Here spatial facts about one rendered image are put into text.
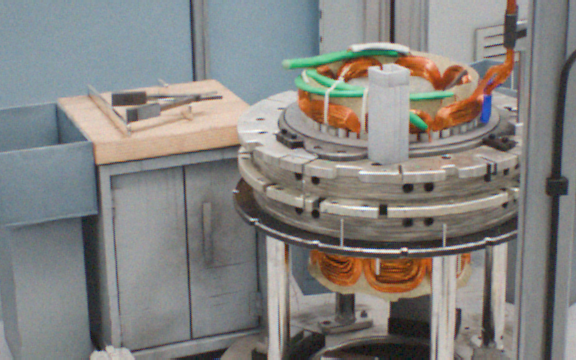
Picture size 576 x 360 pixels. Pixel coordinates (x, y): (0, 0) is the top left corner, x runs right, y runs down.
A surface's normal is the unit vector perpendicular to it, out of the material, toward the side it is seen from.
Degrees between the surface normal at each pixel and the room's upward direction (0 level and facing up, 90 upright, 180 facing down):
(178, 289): 90
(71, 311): 90
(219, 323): 90
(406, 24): 90
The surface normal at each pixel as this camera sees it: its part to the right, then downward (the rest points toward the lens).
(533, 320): 0.13, 0.33
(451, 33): 0.54, 0.28
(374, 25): -0.08, 0.34
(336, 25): -0.84, 0.20
